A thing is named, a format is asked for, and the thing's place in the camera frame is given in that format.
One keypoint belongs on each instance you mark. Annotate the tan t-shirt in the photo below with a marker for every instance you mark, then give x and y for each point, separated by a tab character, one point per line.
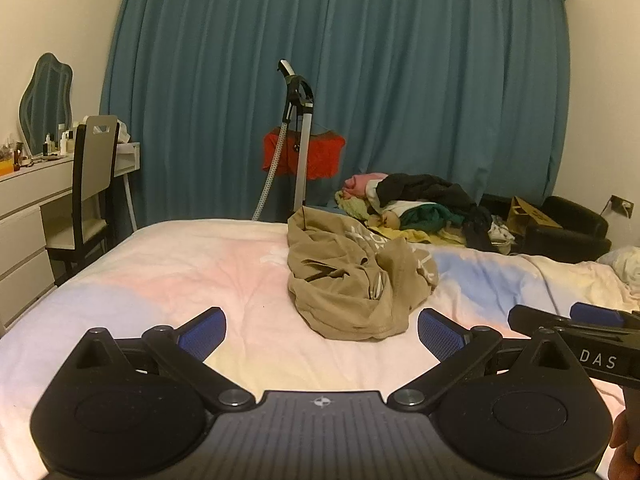
350	280

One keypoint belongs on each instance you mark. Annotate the black garment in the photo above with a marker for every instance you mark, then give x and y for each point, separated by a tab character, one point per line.
435	190

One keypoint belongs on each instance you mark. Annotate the white bottle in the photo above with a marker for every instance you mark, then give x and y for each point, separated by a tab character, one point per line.
67	142

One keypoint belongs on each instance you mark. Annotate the red garment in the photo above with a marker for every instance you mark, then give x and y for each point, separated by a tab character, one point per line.
320	157

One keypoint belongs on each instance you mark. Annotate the white pillow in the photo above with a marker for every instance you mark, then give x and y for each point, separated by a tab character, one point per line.
622	265

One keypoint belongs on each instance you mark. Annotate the brown paper bag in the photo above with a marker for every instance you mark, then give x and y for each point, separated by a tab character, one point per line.
530	217

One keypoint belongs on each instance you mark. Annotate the pastel bed blanket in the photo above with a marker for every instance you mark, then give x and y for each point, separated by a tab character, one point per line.
175	270

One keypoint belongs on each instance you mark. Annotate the yellow cloth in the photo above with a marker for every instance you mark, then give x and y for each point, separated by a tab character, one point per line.
410	234

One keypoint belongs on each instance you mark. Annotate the small dark bottle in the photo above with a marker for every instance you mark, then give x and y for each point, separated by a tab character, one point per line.
48	146

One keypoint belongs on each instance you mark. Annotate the pink garment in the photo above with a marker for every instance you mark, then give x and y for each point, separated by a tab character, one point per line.
365	182

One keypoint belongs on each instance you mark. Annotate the person's right hand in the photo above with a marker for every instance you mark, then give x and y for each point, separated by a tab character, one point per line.
625	445

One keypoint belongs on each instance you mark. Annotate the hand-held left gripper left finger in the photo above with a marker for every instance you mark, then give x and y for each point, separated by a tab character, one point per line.
202	334

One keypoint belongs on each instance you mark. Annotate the black armchair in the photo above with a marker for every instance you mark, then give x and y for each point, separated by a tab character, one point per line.
575	232

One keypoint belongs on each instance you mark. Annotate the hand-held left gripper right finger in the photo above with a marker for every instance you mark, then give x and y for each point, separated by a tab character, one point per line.
440	334

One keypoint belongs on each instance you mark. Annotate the black and white chair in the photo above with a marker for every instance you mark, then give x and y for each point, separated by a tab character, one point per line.
92	170

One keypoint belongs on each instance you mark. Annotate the garment steamer stand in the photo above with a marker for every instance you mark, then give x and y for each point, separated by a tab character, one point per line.
302	125

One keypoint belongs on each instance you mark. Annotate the green garment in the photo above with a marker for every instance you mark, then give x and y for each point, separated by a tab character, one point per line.
430	216

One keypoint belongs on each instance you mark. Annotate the wall socket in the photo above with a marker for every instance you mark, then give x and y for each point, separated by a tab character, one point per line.
621	205

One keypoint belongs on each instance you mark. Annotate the blue curtain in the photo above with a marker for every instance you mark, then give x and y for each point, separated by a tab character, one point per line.
400	85

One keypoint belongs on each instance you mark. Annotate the white patterned cloth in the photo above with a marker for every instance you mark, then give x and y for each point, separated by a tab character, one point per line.
501	234

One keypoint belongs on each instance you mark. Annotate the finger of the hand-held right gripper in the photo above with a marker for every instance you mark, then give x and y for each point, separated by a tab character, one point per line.
595	314
535	319

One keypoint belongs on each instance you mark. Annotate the orange box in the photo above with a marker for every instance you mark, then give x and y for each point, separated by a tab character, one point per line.
4	167

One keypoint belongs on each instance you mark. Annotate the white dresser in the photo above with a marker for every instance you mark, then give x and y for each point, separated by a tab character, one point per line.
25	220

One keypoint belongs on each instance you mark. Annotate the wavy wall mirror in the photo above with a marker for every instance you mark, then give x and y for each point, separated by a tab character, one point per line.
45	105

